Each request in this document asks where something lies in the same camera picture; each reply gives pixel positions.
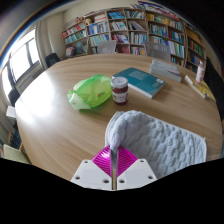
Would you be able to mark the yellow book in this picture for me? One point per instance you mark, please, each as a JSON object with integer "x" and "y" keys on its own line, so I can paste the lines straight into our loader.
{"x": 195, "y": 87}
{"x": 208, "y": 93}

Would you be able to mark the wooden bookshelf with books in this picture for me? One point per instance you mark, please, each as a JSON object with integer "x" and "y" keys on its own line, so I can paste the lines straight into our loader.
{"x": 133, "y": 30}

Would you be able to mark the grey mesh chair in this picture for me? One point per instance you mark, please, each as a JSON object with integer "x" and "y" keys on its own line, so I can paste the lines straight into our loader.
{"x": 157, "y": 50}
{"x": 106, "y": 47}

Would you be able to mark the green plastic bag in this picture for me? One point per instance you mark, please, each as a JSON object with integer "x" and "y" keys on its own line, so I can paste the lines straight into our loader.
{"x": 90, "y": 91}

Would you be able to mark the grey book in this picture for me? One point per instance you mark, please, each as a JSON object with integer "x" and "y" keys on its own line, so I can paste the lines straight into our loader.
{"x": 165, "y": 70}

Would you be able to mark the teal book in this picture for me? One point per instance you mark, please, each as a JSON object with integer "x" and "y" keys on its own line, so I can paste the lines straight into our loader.
{"x": 141, "y": 81}

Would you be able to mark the light grey waffle towel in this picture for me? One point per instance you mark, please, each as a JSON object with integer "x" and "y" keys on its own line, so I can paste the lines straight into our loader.
{"x": 160, "y": 143}

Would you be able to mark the red-lidded glass jar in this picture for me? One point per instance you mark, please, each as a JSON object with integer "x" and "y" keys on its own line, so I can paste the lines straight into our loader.
{"x": 119, "y": 91}

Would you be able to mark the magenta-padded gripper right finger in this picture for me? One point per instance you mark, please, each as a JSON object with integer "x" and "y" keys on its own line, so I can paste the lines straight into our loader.
{"x": 138, "y": 173}

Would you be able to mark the white plastic bottle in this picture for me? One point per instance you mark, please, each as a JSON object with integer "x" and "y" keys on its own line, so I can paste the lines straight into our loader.
{"x": 200, "y": 72}

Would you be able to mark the black office chair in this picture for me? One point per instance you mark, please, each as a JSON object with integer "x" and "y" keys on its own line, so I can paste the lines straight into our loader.
{"x": 52, "y": 60}

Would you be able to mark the window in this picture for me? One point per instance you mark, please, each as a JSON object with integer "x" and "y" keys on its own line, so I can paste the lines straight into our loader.
{"x": 21, "y": 60}

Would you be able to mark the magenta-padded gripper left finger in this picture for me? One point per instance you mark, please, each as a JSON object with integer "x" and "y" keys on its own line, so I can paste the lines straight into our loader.
{"x": 87, "y": 173}

